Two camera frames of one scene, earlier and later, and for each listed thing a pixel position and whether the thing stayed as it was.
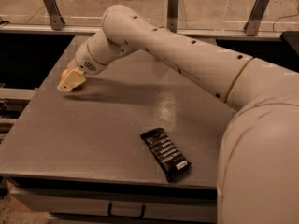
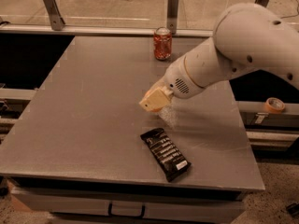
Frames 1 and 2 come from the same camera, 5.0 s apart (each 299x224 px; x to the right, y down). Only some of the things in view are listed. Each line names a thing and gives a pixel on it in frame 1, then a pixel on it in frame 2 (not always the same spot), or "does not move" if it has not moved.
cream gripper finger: (73, 78) to (145, 104)
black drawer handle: (125, 216) does not move
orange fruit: (64, 73) to (157, 99)
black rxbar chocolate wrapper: (170, 157) does not move
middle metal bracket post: (173, 11) does not move
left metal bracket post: (56, 20) does not move
